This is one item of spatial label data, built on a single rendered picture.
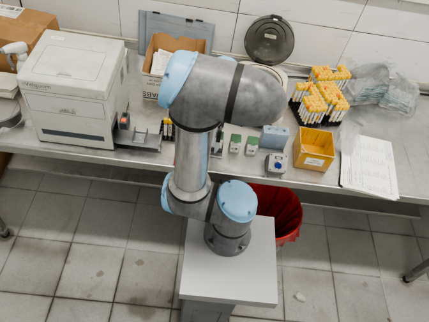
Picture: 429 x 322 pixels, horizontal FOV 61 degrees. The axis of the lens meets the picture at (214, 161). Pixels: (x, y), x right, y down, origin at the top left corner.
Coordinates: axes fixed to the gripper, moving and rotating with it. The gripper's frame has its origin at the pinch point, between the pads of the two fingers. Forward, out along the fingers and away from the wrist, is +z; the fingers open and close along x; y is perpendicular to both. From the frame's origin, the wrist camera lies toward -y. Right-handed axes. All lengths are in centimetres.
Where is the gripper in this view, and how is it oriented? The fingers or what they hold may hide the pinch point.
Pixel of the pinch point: (218, 138)
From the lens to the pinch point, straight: 138.4
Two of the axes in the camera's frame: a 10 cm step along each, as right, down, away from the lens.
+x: -0.8, 7.8, -6.2
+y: -9.9, -1.4, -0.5
